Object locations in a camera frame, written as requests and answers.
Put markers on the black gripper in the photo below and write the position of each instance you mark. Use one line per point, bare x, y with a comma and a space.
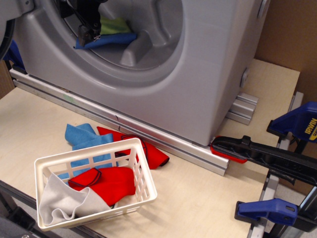
87, 11

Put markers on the green cloth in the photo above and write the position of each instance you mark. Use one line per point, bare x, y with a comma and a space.
114, 26

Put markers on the dark blue cloth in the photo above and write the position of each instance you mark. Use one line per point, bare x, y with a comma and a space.
120, 38

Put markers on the blue clamp behind machine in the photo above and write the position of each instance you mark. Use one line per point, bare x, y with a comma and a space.
14, 56

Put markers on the grey washing machine door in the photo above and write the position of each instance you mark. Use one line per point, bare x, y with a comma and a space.
11, 11

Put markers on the grey toy washing machine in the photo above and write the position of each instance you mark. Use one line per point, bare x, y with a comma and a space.
180, 76

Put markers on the white plastic laundry basket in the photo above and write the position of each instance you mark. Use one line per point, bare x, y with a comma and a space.
125, 153

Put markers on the light blue cloth on table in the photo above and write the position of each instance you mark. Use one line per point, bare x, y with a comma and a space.
81, 137

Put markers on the red cloth on table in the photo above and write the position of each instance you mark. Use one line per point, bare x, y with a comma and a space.
154, 156

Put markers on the red cloth in basket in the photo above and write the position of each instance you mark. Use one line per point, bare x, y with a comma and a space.
111, 184

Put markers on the grey cloth in basket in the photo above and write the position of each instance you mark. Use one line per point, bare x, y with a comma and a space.
60, 203

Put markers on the short aluminium extrusion block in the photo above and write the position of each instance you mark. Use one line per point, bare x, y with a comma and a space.
243, 108

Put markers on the brown cardboard panel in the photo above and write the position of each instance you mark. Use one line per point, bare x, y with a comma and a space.
289, 39

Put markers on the blue Irwin clamp upper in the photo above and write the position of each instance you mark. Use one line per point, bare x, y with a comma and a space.
301, 122

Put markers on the blue clamp lower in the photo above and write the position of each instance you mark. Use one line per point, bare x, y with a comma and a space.
281, 212

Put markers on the long aluminium extrusion rail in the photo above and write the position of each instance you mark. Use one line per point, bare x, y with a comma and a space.
194, 153

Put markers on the black metal frame bar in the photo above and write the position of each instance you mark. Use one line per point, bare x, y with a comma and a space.
29, 201

